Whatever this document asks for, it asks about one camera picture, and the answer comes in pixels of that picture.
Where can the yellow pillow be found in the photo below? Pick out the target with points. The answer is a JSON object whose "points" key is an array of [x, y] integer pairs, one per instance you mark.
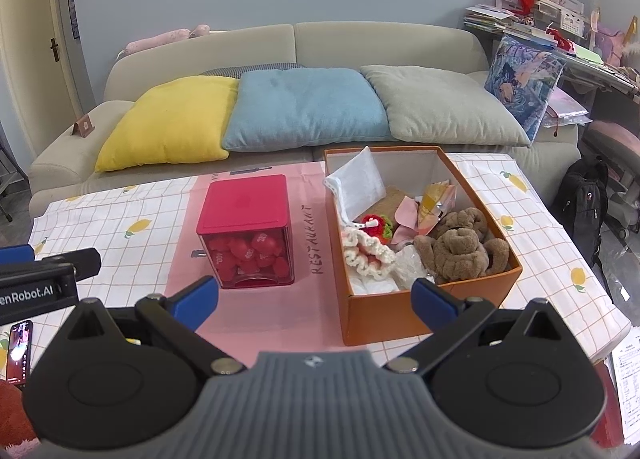
{"points": [[170, 124]]}

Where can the pink plush toy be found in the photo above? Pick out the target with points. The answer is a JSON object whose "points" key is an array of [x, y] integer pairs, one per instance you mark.
{"points": [[155, 41]]}

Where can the orange cardboard box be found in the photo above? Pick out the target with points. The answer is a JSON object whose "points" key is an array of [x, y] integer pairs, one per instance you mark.
{"points": [[400, 314]]}

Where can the smartphone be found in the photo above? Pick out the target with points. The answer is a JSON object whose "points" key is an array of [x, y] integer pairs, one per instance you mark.
{"points": [[17, 354]]}

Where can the brown plush toy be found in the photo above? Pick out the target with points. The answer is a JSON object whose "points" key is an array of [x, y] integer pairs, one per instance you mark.
{"points": [[460, 249]]}

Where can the white desk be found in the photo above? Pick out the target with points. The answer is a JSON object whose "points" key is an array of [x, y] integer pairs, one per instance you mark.
{"points": [[587, 64]]}

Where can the blue printed pillow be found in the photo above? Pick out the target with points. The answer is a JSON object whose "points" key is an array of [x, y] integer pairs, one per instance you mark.
{"points": [[525, 79]]}

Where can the white wrapping paper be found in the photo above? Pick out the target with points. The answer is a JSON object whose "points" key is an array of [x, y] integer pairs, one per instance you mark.
{"points": [[380, 284]]}

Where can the cream door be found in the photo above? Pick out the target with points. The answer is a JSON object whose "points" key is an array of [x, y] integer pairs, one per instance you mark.
{"points": [[35, 64]]}

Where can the pink chair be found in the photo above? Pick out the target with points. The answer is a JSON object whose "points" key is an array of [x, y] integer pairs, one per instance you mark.
{"points": [[615, 139]]}

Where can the light blue pillow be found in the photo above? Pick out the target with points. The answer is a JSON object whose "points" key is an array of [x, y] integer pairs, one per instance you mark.
{"points": [[305, 109]]}

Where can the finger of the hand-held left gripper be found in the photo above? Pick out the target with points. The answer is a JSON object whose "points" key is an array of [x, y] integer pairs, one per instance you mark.
{"points": [[75, 261], [15, 254]]}

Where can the black backpack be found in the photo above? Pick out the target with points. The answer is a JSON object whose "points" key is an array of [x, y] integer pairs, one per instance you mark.
{"points": [[580, 209]]}

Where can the brown phone stand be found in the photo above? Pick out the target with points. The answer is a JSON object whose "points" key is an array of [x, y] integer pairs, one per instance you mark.
{"points": [[84, 126]]}

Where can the stack of books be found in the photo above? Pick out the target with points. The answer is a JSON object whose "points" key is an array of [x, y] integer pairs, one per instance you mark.
{"points": [[487, 19]]}

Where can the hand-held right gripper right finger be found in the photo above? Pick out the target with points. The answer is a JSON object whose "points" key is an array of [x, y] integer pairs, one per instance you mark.
{"points": [[432, 299]]}

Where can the black metal rack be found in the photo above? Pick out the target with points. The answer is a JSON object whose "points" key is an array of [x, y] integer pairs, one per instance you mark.
{"points": [[10, 179]]}

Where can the pink cloth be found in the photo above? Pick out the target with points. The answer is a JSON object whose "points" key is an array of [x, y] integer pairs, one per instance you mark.
{"points": [[407, 219]]}

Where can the printed paper sheets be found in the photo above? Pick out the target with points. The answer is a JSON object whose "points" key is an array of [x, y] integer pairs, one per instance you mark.
{"points": [[627, 379]]}

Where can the yellow snack packet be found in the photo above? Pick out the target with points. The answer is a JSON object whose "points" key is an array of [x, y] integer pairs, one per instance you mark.
{"points": [[432, 204]]}

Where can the dark checkered cloth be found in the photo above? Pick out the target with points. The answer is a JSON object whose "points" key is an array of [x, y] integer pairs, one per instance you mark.
{"points": [[250, 69]]}

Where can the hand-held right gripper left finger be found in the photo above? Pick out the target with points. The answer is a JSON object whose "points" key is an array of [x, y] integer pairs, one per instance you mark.
{"points": [[195, 301]]}

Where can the white mesh pouch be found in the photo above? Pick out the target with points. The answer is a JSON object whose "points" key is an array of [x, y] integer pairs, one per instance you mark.
{"points": [[357, 184]]}

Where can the grey pillow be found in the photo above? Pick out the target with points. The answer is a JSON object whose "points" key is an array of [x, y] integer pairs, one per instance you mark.
{"points": [[445, 104]]}

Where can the pink white crochet piece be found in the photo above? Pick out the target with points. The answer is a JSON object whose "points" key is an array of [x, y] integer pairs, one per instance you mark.
{"points": [[365, 249]]}

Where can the toast shaped plush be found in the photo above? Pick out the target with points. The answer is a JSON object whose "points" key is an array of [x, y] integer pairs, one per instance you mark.
{"points": [[395, 199]]}

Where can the beige sofa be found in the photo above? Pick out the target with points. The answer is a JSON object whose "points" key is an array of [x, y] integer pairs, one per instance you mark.
{"points": [[350, 44]]}

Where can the red crochet fruit toy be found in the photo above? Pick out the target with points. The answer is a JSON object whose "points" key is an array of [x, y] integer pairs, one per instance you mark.
{"points": [[380, 229]]}

